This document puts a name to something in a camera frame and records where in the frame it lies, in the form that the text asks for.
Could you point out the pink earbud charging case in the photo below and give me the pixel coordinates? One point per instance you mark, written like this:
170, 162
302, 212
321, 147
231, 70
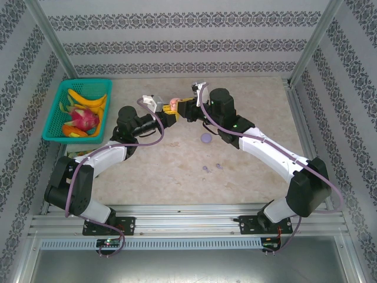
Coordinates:
174, 102

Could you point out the purple earbud charging case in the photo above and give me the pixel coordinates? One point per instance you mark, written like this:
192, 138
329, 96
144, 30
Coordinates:
206, 138

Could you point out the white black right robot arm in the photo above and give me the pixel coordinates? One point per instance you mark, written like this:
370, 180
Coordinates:
265, 147

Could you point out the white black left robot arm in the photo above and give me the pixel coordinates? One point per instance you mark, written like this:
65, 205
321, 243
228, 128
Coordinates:
103, 154

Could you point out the orange yellow fruit slice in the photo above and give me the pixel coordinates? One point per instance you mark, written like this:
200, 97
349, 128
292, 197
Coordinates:
101, 121

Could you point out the yellow toy banana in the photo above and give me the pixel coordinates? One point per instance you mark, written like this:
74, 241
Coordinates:
85, 100
94, 110

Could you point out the pink toy dragon fruit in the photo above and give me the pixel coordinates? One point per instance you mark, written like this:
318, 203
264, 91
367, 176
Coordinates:
84, 118

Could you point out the orange toy fruit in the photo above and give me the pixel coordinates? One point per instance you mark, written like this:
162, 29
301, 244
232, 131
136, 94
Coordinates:
72, 129

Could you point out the Fox's candy bag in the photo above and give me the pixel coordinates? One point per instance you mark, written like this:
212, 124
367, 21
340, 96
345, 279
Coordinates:
79, 153

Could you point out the teal plastic mesh basket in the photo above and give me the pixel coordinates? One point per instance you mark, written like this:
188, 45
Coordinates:
85, 85

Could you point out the small circuit board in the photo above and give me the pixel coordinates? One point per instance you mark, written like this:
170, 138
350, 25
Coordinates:
109, 242
271, 241

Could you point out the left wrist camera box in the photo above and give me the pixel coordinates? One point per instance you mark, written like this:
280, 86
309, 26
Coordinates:
156, 103

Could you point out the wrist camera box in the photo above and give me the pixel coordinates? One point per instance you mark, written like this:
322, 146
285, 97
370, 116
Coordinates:
156, 103
198, 86

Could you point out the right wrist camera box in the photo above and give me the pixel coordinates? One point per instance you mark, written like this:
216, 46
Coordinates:
198, 86

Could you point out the aluminium side rail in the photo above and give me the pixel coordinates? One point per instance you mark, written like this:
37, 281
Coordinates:
310, 147
57, 159

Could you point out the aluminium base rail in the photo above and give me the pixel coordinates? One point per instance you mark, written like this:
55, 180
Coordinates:
182, 221

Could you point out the aluminium frame post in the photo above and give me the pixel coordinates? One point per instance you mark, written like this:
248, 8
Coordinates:
51, 41
315, 41

